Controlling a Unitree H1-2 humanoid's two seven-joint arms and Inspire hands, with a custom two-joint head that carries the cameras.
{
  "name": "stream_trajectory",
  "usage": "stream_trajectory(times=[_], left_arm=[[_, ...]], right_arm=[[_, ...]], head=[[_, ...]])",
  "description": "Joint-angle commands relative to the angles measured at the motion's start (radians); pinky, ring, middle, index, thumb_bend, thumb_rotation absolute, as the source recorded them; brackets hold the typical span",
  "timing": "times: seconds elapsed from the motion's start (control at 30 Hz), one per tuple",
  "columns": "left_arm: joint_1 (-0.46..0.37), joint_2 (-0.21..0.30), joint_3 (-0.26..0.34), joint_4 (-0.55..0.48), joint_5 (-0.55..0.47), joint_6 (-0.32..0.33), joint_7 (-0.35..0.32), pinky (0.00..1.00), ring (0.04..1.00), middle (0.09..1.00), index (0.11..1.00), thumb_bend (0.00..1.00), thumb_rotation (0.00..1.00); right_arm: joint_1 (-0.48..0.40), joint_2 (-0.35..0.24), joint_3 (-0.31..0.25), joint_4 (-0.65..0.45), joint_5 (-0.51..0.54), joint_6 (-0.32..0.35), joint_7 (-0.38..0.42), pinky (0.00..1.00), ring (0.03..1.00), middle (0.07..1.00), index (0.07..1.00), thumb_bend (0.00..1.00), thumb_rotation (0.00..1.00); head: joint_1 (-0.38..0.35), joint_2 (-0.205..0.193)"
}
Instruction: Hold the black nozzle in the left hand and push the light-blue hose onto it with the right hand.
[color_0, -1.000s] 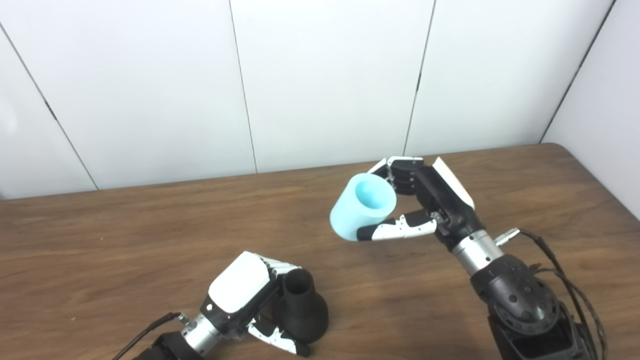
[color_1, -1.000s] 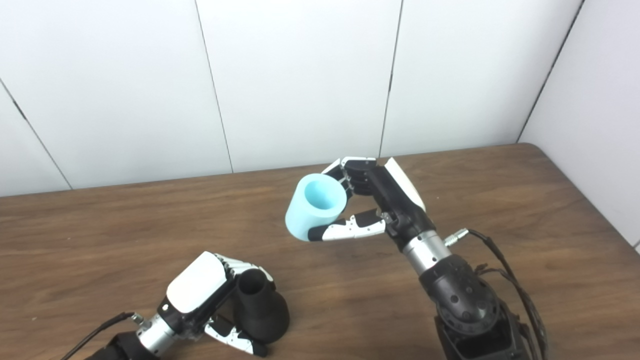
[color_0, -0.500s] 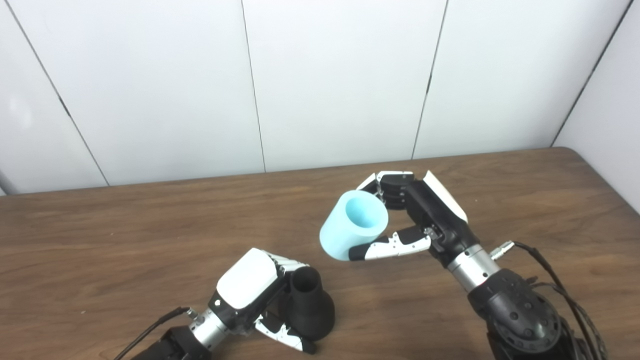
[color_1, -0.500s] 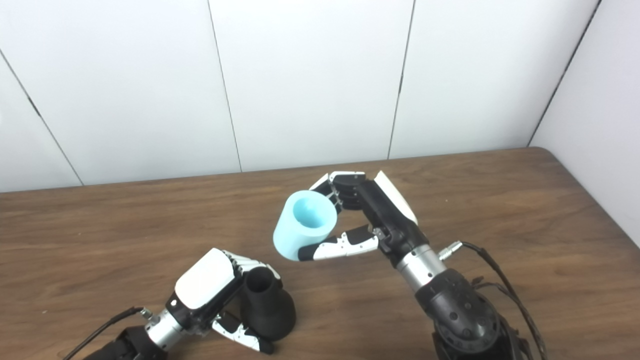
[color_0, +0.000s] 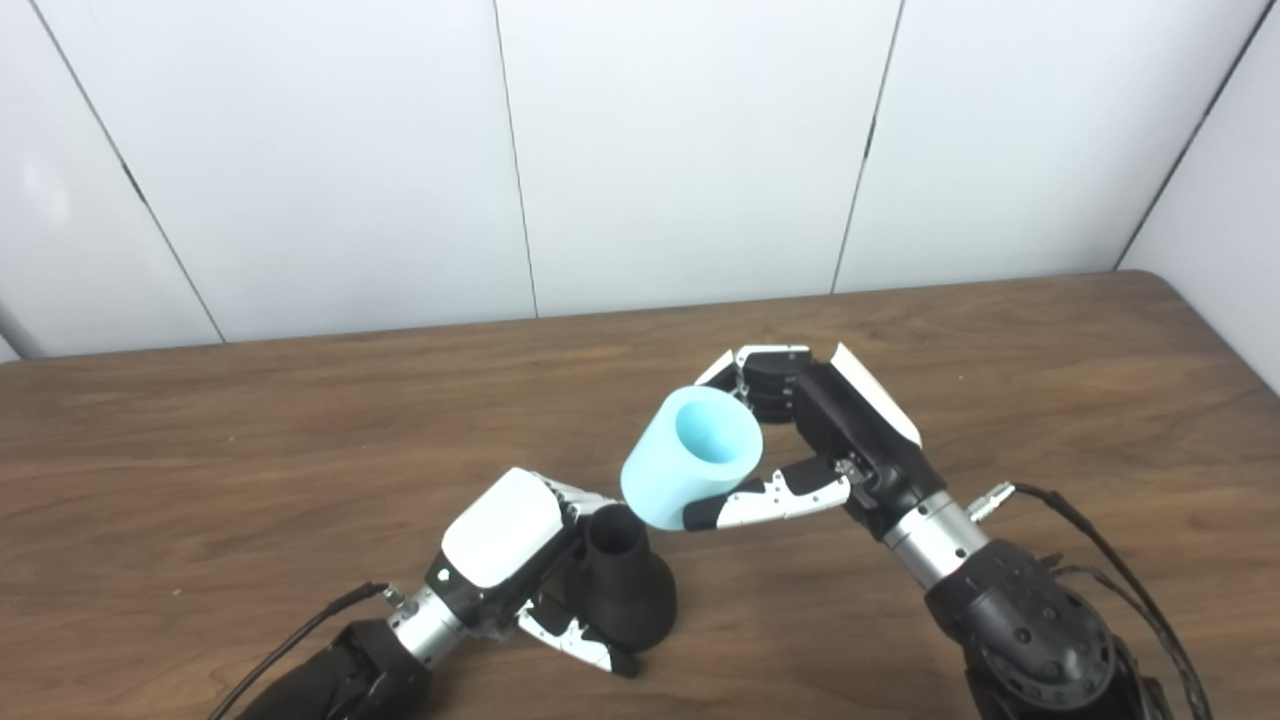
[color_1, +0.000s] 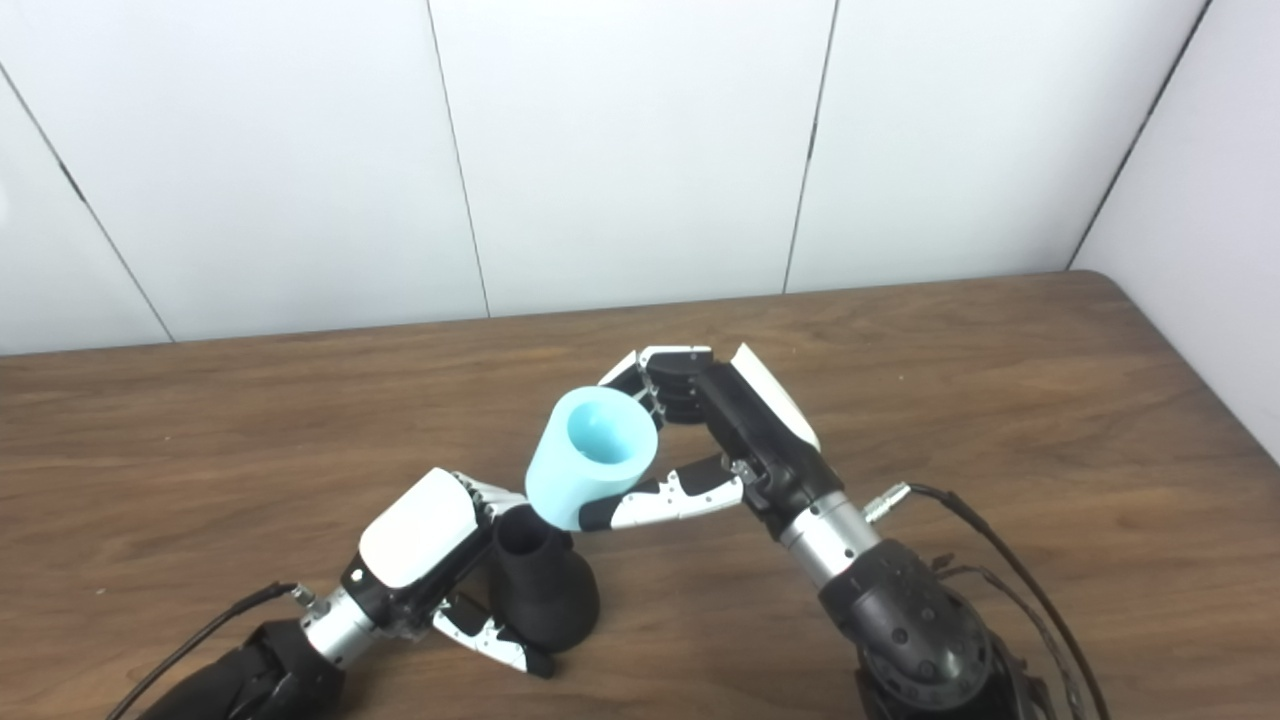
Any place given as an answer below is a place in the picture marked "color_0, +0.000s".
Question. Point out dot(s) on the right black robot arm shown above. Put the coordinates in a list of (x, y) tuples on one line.
[(1020, 620)]

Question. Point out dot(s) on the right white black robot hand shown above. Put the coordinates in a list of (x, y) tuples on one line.
[(860, 430)]

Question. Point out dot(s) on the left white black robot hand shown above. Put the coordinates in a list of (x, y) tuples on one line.
[(500, 525)]

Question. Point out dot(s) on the black funnel-shaped nozzle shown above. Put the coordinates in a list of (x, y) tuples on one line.
[(630, 600)]

